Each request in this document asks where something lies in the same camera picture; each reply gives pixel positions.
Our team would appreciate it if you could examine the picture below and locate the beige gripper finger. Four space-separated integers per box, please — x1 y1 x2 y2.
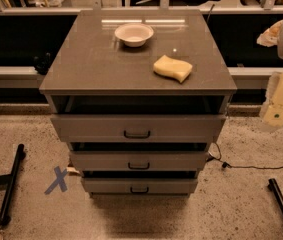
257 20 283 47
260 72 283 128

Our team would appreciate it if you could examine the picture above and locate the grey top drawer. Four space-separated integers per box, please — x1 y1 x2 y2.
51 114 225 143

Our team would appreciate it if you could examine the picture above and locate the grey drawer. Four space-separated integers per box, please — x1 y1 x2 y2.
70 151 208 171
82 178 198 195
51 114 225 143

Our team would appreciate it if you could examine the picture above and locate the grey drawer cabinet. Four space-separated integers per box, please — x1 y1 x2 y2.
39 9 238 199

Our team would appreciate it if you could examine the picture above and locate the grey middle drawer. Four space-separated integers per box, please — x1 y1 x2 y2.
70 151 208 171

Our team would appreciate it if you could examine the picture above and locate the grey bottom drawer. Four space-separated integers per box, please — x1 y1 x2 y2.
82 178 198 195

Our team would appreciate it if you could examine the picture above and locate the yellow sponge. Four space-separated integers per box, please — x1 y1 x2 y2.
153 55 193 83

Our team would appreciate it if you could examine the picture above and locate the white paper bowl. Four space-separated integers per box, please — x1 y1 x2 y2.
115 23 154 47

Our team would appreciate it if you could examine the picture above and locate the blue tape cross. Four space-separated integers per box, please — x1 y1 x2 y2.
44 166 67 195

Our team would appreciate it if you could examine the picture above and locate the black stand leg left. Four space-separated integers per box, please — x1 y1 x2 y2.
0 144 26 226

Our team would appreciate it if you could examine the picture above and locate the black floor cable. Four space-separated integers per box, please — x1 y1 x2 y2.
208 142 283 170

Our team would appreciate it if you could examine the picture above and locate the black clamp on rail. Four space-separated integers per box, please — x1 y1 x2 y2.
34 53 51 75

